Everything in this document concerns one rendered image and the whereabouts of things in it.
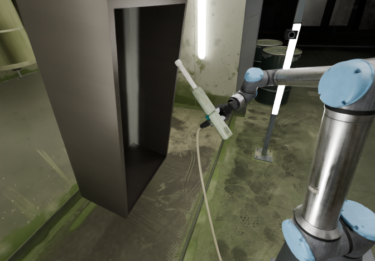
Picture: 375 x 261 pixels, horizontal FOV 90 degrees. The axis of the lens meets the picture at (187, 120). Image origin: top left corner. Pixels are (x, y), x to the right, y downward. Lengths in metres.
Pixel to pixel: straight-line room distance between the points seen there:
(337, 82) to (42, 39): 0.91
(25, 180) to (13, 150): 0.26
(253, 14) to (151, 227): 2.50
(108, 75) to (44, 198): 1.53
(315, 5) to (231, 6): 5.06
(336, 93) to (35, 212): 2.03
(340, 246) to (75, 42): 1.14
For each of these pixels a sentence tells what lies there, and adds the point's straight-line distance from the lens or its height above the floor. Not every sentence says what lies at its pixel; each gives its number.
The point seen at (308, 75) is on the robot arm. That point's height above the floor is 1.34.
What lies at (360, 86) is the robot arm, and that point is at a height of 1.44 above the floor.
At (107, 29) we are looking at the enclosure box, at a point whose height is 1.56.
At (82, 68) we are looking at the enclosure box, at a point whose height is 1.44.
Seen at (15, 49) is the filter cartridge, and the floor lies 1.37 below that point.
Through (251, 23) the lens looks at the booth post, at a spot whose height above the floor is 1.34.
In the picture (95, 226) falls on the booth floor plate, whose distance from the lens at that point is 1.97.
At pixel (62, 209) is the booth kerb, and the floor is 0.13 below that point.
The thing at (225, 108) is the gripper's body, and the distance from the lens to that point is 1.05.
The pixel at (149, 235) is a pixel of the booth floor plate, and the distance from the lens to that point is 1.79.
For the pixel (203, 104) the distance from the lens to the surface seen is 0.96.
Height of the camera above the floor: 1.63
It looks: 33 degrees down
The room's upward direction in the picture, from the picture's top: 3 degrees counter-clockwise
